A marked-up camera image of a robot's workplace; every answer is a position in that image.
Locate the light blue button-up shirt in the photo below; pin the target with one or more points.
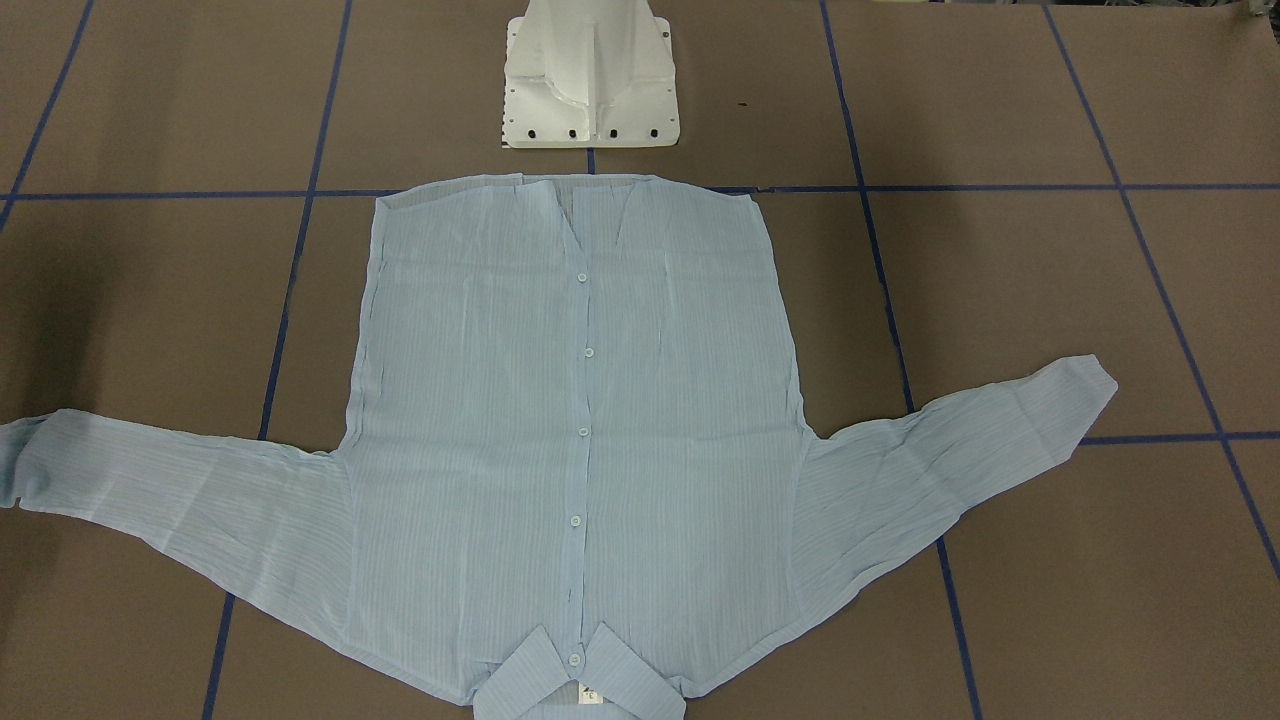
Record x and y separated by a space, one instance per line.
577 478

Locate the white camera mast base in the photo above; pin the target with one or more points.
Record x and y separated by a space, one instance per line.
589 75

